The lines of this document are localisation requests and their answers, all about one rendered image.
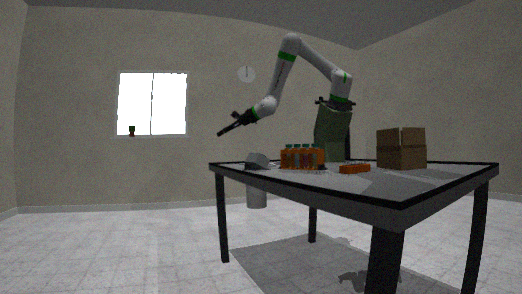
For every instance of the orange handheld multimeter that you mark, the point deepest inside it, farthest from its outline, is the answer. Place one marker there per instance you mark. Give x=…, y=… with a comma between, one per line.
x=350, y=169

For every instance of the white button panel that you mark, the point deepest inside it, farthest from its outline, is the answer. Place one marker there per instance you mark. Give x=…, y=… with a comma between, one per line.
x=256, y=161

